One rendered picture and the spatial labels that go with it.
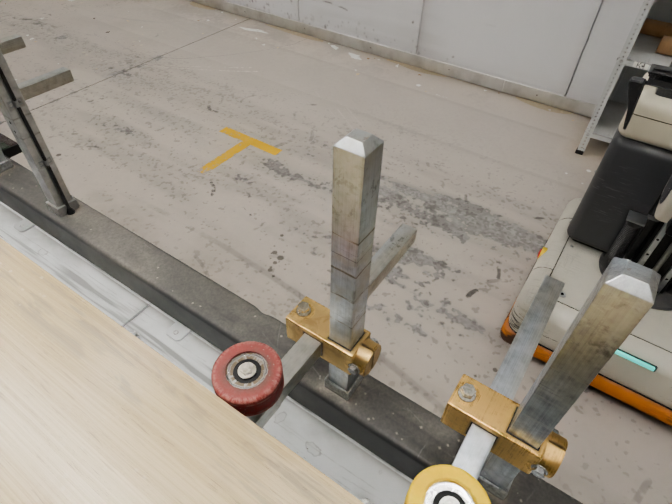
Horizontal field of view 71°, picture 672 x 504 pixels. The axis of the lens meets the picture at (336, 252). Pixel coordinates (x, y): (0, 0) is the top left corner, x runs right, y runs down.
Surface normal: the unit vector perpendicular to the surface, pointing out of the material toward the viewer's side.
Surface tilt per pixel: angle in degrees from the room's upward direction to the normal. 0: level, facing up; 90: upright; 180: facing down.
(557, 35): 90
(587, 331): 90
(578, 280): 0
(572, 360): 90
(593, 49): 90
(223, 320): 0
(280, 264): 0
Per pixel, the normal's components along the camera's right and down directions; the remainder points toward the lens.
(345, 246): -0.56, 0.58
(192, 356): 0.02, -0.70
